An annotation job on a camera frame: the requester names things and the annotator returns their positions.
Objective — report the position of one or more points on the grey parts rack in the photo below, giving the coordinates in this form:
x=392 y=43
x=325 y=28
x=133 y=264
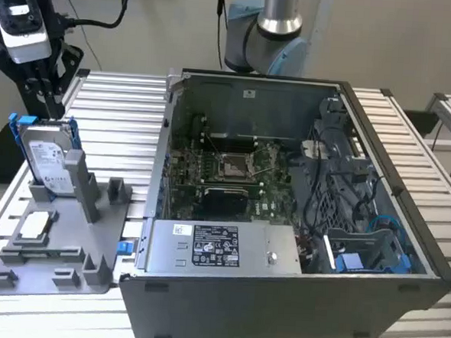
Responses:
x=75 y=240

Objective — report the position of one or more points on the black block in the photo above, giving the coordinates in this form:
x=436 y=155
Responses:
x=419 y=123

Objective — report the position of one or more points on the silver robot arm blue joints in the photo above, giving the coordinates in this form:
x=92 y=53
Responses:
x=281 y=11

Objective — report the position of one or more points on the silver CPU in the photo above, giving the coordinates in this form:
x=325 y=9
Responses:
x=35 y=224

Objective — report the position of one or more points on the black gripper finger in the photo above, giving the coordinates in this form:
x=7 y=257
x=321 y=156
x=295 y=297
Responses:
x=72 y=60
x=34 y=96

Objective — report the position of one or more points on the hard disk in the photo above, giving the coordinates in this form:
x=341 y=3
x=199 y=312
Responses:
x=46 y=158

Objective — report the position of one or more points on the black open PC case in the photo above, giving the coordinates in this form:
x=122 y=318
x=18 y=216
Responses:
x=239 y=311

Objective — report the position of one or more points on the silver power supply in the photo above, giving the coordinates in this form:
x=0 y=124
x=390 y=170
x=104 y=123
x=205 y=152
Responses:
x=282 y=237

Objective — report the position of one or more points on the black graphics card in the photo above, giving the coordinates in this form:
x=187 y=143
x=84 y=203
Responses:
x=223 y=203

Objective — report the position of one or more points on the CPU socket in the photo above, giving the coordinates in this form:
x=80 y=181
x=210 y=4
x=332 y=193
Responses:
x=235 y=169

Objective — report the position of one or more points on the green motherboard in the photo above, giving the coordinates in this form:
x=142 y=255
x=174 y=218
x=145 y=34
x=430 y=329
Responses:
x=274 y=187

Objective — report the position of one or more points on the black box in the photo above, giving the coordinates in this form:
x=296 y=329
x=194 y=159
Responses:
x=0 y=155

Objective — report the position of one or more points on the white plastic connector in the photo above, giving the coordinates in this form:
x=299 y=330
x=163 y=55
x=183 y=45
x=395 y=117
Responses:
x=312 y=149

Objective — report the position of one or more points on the black RAM slot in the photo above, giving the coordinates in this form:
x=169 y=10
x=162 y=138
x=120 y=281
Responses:
x=231 y=136
x=232 y=181
x=232 y=186
x=231 y=144

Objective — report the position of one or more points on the blue case latch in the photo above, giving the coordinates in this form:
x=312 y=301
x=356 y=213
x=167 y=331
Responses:
x=125 y=248

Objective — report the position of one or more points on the blue disk bay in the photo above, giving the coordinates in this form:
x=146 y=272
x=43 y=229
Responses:
x=352 y=261

